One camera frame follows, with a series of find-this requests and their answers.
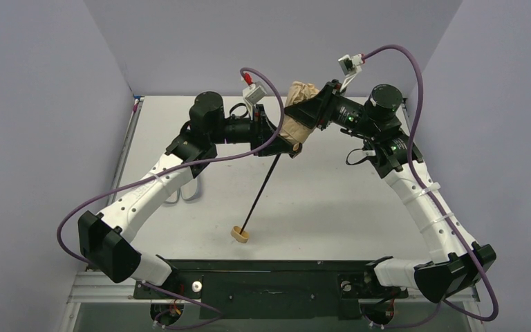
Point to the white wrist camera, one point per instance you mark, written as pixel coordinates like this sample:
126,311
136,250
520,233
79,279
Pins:
351,66
254,93

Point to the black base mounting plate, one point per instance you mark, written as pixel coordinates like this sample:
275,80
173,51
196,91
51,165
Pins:
270,289

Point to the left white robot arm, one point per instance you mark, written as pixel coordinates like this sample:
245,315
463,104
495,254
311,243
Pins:
105,237

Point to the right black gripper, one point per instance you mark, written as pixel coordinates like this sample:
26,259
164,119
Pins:
321,106

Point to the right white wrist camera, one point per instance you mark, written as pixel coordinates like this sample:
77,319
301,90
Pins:
351,66

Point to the aluminium left side rail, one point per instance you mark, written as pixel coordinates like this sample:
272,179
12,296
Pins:
135,114

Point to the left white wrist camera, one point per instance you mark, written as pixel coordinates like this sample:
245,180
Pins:
254,93

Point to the purple zippered umbrella case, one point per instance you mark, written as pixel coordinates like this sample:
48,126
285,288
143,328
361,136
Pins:
188,193

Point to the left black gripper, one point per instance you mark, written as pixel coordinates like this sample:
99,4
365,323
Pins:
258,130

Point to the beige umbrella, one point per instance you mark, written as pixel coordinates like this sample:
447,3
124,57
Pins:
292,131

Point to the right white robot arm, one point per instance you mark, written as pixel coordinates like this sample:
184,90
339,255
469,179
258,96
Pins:
453,252

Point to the aluminium front rail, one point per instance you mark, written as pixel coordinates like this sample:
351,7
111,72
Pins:
95,287

